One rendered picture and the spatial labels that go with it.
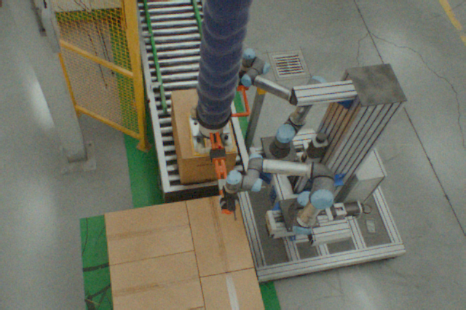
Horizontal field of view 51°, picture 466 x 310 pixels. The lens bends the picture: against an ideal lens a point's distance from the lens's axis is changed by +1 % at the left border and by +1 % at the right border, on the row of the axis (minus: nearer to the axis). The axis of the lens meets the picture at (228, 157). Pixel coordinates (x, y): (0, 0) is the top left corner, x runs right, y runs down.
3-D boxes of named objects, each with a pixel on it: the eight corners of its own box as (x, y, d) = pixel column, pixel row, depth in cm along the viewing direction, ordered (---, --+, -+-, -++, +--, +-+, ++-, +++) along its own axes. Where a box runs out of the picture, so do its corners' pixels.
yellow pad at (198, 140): (186, 114, 339) (186, 110, 334) (200, 113, 341) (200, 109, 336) (193, 156, 323) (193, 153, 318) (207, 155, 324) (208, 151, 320)
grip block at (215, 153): (209, 152, 314) (210, 148, 309) (223, 150, 316) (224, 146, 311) (211, 164, 310) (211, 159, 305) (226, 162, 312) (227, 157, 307)
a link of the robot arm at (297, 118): (279, 129, 337) (303, 84, 289) (290, 116, 344) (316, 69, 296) (293, 140, 335) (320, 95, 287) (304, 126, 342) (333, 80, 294)
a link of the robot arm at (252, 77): (307, 117, 290) (240, 87, 310) (317, 105, 296) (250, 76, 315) (309, 104, 281) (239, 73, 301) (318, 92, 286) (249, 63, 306)
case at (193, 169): (170, 120, 403) (170, 90, 368) (218, 116, 410) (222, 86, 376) (180, 185, 375) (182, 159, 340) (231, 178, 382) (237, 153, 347)
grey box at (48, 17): (51, 30, 318) (40, -7, 292) (60, 29, 319) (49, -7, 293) (52, 53, 309) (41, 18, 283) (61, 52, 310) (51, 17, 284)
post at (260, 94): (241, 148, 461) (257, 82, 374) (248, 148, 462) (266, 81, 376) (242, 155, 457) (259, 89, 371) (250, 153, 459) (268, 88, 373)
